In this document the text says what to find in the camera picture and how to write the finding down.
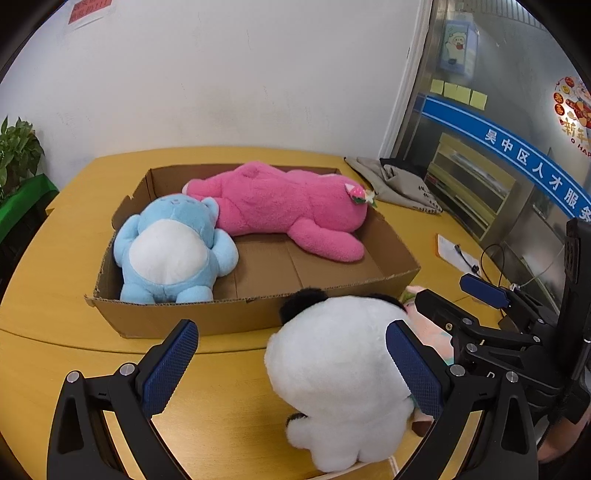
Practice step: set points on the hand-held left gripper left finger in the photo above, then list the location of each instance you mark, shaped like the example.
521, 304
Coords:
168, 364

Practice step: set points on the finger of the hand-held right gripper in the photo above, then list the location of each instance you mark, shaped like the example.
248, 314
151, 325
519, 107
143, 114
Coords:
485, 290
443, 314

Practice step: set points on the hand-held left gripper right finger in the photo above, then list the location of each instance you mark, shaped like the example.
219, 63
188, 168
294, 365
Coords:
418, 369

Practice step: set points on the pink and teal plush toy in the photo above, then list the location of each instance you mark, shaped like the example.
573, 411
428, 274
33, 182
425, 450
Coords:
431, 330

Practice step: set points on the white panda plush toy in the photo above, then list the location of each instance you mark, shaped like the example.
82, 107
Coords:
341, 364

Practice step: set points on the blue bear plush toy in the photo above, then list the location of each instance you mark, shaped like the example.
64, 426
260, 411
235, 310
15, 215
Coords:
171, 249

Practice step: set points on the shallow cardboard box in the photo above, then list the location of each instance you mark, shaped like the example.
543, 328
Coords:
323, 277

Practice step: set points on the pink bear plush toy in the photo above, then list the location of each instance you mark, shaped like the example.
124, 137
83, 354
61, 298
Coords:
286, 203

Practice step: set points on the person's right forearm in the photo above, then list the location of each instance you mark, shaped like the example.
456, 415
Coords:
561, 434

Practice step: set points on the white paper sheet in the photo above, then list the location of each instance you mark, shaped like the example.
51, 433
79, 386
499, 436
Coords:
455, 254

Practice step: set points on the yellow shelf behind glass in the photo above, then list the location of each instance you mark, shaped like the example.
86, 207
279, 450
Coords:
471, 184

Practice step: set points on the grey cloth bag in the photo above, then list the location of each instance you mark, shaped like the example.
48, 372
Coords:
392, 184

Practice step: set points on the blue window banner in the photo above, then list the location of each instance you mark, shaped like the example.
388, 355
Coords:
508, 143

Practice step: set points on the yellow sticky note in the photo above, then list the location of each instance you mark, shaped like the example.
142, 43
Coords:
464, 94
479, 99
451, 91
437, 86

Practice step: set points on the red festive window sticker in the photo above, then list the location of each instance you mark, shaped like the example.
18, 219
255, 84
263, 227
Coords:
575, 108

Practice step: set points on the green planter box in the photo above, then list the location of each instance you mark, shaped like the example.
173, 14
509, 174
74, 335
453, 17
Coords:
25, 203

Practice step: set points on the cartoon window poster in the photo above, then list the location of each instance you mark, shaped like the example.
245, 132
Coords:
458, 44

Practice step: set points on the green potted plant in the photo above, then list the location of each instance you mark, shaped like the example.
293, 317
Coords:
18, 152

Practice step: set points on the red wall notice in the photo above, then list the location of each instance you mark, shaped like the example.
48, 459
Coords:
90, 9

